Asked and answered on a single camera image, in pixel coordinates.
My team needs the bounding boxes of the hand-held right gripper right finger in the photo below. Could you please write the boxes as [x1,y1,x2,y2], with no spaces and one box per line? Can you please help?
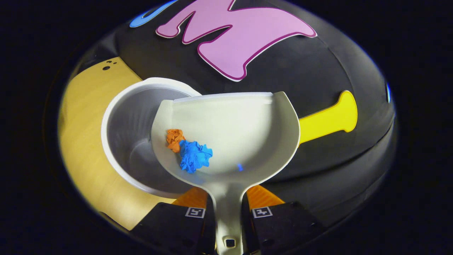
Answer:
[242,185,324,255]

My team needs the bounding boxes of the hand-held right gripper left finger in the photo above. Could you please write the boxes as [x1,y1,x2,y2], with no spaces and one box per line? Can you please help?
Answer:
[131,187,216,255]

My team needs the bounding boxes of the blue paper trash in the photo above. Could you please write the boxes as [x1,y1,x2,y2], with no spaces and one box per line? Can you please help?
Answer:
[179,140,213,174]

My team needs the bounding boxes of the orange paper trash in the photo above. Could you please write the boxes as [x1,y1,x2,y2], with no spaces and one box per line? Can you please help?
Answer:
[166,129,186,153]

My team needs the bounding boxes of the white ribbed garbage bin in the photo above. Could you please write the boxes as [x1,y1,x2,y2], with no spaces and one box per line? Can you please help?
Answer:
[101,77,202,199]

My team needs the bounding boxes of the white dustpan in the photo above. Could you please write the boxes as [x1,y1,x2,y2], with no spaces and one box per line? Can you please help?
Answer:
[151,91,301,255]

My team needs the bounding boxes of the black backdrop cloth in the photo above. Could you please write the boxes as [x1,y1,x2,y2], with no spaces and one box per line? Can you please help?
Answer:
[71,0,397,227]

